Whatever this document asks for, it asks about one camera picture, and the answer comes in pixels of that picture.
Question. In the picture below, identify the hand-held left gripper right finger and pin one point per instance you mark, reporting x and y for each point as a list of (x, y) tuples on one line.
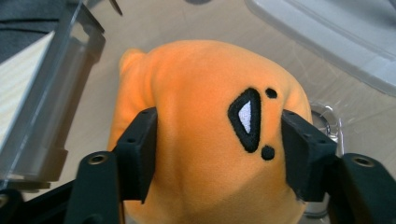
[(306, 155)]

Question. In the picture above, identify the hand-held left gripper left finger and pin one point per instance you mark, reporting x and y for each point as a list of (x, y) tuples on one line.
[(138, 155)]

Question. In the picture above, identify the orange plush toy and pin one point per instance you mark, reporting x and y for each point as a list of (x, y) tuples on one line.
[(202, 124)]

